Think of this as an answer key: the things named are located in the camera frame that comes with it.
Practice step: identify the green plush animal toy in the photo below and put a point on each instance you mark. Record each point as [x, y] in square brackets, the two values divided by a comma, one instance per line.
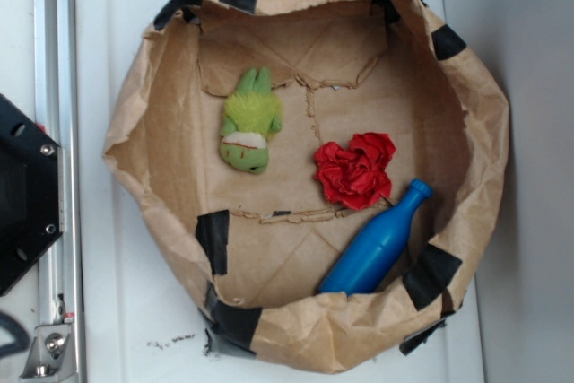
[252, 114]

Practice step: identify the brown paper bag container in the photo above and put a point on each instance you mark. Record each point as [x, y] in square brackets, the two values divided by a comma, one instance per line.
[251, 250]

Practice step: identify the red crumpled paper flower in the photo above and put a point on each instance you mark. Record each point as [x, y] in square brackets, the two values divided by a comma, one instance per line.
[355, 176]

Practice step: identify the blue plastic bottle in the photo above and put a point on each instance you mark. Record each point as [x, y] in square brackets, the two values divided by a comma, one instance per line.
[376, 248]

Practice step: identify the aluminium frame rail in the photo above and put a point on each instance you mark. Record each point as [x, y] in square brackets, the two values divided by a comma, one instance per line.
[60, 269]

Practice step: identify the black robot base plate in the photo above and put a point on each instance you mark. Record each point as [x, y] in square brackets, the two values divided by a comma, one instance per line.
[30, 204]

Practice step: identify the metal corner bracket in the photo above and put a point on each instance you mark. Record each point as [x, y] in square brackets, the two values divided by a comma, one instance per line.
[51, 356]

